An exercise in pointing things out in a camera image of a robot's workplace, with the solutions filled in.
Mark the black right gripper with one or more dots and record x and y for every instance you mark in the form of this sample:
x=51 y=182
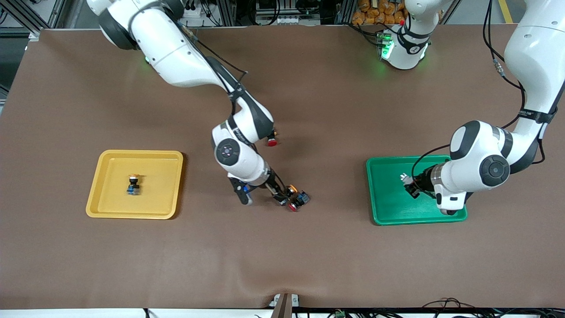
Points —
x=274 y=185

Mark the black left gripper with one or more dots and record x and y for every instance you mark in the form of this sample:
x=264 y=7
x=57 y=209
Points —
x=423 y=180

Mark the yellow push button blue block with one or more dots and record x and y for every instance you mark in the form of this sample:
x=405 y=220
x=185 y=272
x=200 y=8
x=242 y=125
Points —
x=133 y=185
x=291 y=190

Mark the white button orange contact block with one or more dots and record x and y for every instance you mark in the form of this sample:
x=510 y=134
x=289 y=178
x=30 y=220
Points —
x=404 y=178

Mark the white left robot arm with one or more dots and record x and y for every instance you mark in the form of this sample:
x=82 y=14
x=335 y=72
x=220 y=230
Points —
x=534 y=53

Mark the red mushroom push button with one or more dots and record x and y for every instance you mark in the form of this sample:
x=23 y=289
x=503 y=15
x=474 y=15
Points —
x=271 y=142
x=302 y=199

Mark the green plastic tray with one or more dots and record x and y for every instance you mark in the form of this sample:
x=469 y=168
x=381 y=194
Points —
x=388 y=207

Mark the brown table mat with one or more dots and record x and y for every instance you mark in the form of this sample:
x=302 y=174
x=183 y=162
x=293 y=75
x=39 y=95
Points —
x=282 y=256

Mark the yellow plastic tray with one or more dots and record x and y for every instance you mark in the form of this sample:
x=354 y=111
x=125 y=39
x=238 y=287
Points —
x=154 y=194

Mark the white power strip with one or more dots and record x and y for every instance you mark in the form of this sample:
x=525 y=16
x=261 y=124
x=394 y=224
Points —
x=287 y=20

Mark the bag of orange items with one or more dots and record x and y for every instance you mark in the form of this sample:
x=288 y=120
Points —
x=375 y=11

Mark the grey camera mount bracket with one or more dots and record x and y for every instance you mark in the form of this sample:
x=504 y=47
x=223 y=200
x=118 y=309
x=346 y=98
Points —
x=284 y=304

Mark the aluminium frame profile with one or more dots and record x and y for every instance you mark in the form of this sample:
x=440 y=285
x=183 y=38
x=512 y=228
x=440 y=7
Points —
x=26 y=17

